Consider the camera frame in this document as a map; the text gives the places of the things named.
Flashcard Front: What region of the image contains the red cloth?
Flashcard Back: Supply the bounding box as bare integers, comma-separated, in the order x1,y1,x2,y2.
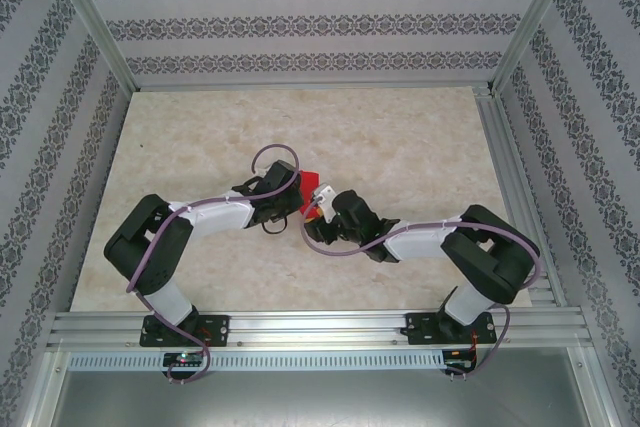
297,170,322,221

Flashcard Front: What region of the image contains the thin aluminium frame bar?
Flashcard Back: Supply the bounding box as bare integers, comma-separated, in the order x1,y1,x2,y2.
130,79,496,94

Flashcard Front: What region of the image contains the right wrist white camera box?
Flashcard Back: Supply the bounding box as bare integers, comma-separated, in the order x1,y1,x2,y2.
312,184,337,222

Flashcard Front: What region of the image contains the aluminium frame post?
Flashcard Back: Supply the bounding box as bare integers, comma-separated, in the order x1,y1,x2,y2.
47,0,139,93
492,0,584,93

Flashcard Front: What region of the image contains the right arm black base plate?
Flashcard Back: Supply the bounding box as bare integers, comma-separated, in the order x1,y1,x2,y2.
405,311,499,347

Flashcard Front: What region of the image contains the long aluminium mounting rail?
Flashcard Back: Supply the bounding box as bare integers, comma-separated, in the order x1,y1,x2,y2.
47,309,594,351

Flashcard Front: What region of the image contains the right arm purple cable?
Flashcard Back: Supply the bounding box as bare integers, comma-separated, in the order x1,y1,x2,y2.
298,199,544,383

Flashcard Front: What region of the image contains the short aluminium frame bar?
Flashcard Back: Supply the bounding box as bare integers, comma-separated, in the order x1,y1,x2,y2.
569,346,621,427
19,349,69,427

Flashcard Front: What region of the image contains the grey sheet metal shelf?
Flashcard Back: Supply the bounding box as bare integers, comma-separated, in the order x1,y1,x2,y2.
47,370,596,427

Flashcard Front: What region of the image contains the aluminium side rail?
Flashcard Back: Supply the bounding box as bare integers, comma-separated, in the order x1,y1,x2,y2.
474,86,569,308

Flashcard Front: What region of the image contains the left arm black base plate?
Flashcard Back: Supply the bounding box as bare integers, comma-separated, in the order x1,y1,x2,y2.
139,314,231,348

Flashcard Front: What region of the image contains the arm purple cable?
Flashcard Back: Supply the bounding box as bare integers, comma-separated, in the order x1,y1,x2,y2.
124,143,302,386
298,199,544,383

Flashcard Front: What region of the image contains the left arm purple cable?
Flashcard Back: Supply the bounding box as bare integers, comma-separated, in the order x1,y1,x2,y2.
124,143,302,386

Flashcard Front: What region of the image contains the slotted grey cable duct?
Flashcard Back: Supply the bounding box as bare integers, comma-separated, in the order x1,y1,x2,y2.
67,349,481,373

